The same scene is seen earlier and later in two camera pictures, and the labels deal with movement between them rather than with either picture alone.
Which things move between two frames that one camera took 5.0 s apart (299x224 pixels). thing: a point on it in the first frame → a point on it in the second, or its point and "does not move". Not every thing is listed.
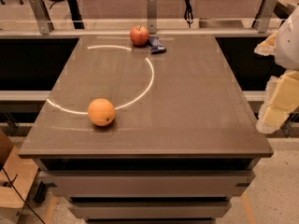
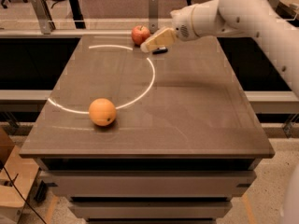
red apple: (139, 35) does not move
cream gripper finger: (280, 100) → (183, 29)
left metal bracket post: (44, 21) does not move
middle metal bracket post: (151, 7) does not move
